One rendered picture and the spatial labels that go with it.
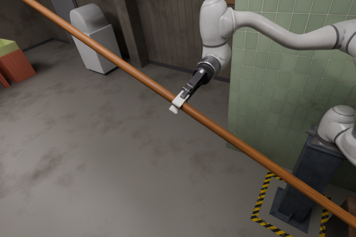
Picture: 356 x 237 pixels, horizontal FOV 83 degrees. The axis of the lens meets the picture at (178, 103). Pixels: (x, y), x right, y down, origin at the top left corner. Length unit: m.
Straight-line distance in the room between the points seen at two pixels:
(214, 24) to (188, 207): 1.89
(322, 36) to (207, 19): 0.47
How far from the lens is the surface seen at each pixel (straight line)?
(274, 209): 2.39
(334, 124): 1.47
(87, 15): 4.45
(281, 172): 0.72
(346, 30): 1.06
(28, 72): 5.90
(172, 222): 2.28
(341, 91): 1.95
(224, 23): 0.81
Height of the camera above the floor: 2.12
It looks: 39 degrees down
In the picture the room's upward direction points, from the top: 8 degrees counter-clockwise
